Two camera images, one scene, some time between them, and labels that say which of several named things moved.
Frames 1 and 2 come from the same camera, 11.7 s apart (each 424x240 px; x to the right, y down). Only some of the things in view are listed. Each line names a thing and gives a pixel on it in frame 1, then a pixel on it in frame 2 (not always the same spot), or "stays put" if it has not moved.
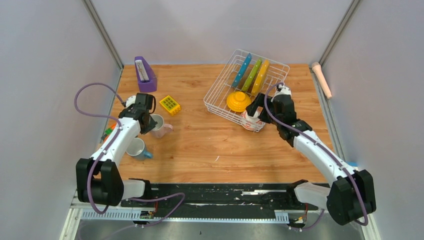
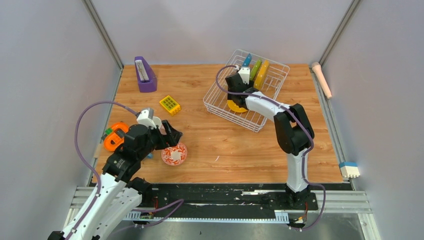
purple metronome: [147, 78] stays put
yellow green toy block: [170, 105] stays put
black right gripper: [259, 101] to [250, 85]
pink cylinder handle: [317, 69] stays put
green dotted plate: [252, 76] stays put
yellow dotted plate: [261, 77] stays put
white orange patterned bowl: [251, 123] to [174, 156]
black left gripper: [151, 125] to [171, 138]
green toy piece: [108, 131] stays put
